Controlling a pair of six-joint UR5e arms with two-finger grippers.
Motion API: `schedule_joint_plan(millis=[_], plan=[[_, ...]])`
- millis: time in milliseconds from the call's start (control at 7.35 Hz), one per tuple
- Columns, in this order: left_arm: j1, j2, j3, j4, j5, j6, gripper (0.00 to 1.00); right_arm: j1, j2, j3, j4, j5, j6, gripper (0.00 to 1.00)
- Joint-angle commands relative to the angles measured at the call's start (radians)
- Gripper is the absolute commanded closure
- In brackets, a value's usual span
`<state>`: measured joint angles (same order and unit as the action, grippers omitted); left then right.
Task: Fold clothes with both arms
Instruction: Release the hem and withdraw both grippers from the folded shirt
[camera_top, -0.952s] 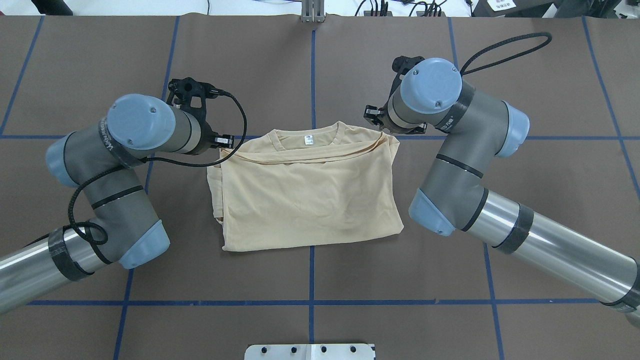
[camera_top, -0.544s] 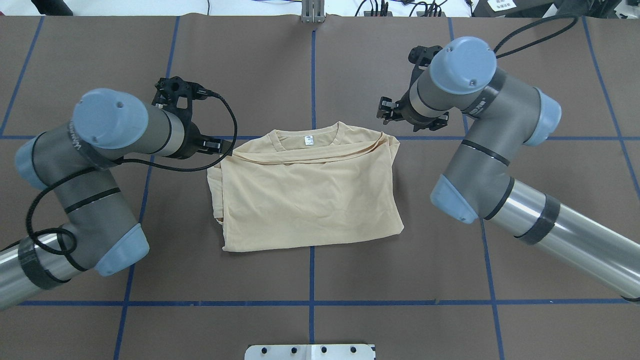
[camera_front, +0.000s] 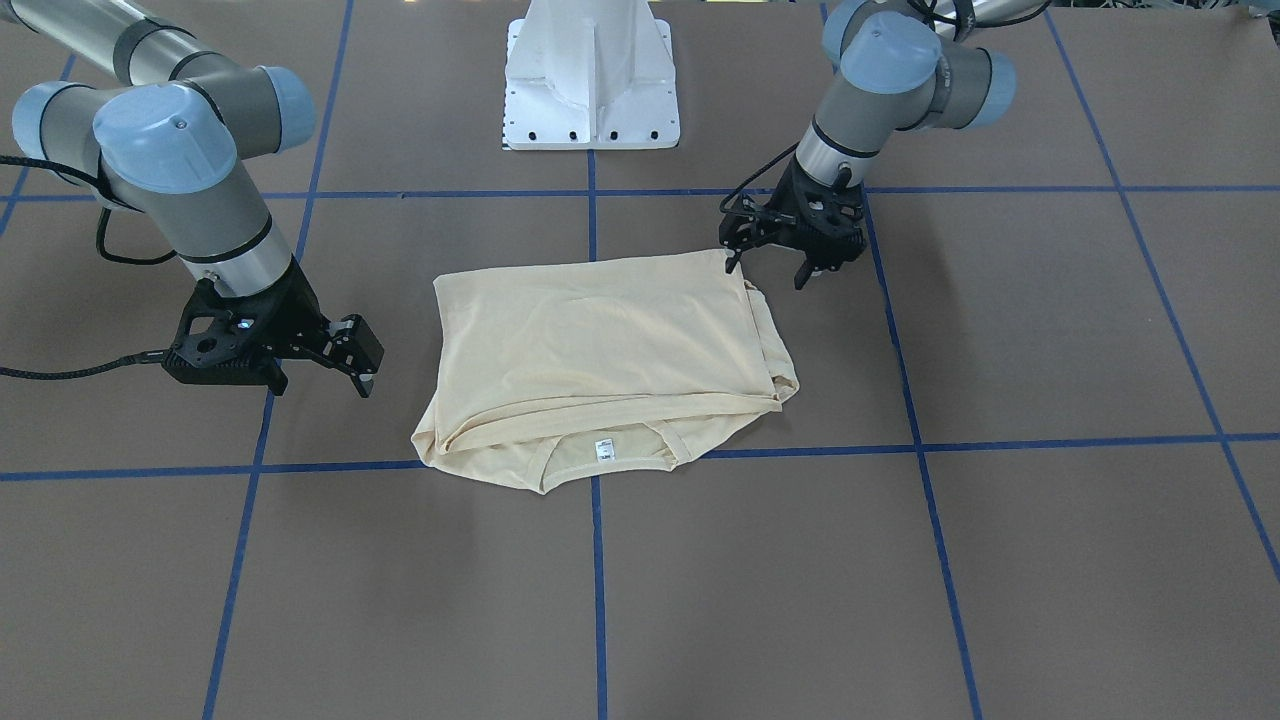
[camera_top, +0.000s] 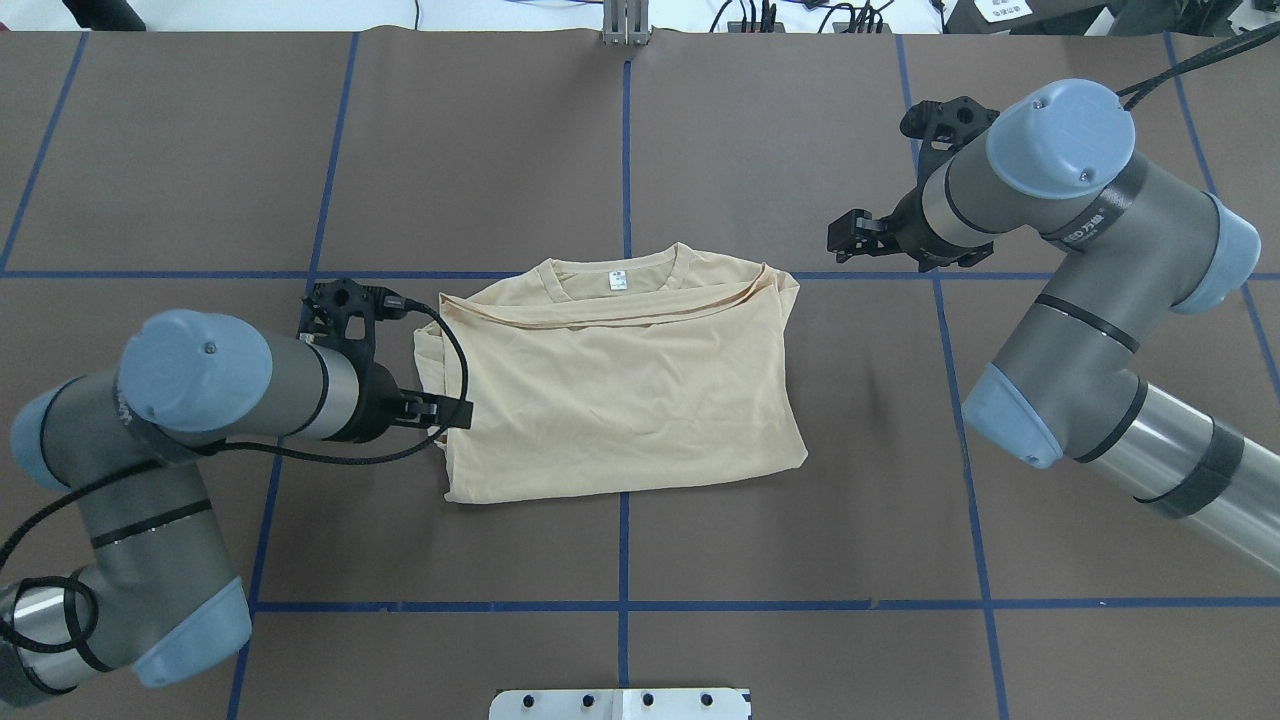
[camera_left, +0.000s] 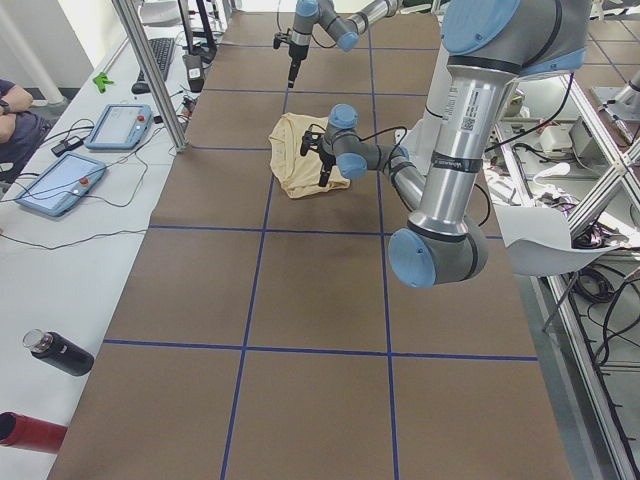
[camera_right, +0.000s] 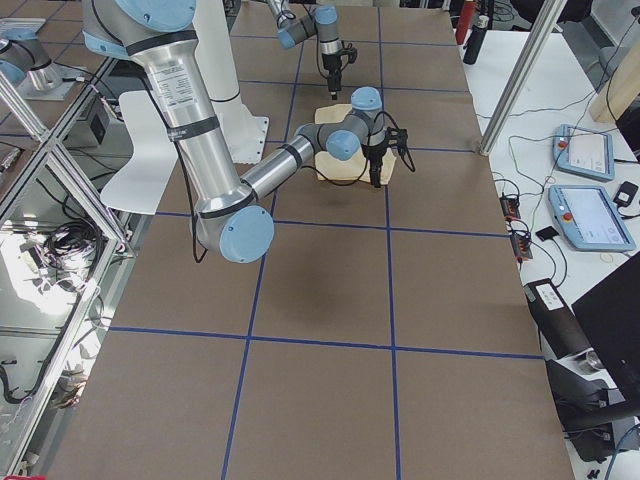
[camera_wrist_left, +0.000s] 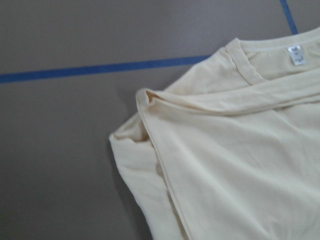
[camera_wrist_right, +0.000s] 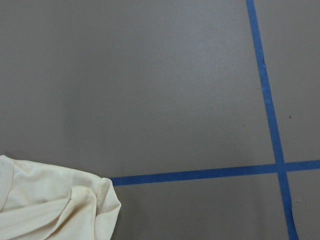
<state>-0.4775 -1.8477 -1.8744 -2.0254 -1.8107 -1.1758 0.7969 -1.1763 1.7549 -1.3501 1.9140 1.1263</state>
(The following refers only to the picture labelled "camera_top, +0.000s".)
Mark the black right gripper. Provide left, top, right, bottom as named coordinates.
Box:
left=826, top=186, right=995, bottom=273

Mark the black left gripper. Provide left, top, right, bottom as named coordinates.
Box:
left=330, top=363, right=474, bottom=445

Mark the cream long-sleeve printed shirt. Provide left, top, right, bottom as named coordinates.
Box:
left=413, top=243, right=808, bottom=505

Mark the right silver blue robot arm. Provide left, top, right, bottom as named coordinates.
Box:
left=826, top=79, right=1279, bottom=573

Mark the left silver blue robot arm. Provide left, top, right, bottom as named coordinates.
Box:
left=3, top=309, right=472, bottom=712

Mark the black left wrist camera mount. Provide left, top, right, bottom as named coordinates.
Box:
left=297, top=278, right=408, bottom=372

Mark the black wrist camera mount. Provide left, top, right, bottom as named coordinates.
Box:
left=297, top=278, right=408, bottom=372
left=899, top=96, right=1001, bottom=187

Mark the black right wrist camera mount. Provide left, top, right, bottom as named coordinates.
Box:
left=899, top=96, right=1001, bottom=187

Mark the aluminium frame post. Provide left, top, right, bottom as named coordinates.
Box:
left=600, top=0, right=652, bottom=46

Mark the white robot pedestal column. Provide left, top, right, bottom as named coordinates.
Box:
left=488, top=687, right=754, bottom=719

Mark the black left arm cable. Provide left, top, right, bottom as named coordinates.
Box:
left=0, top=292, right=474, bottom=655

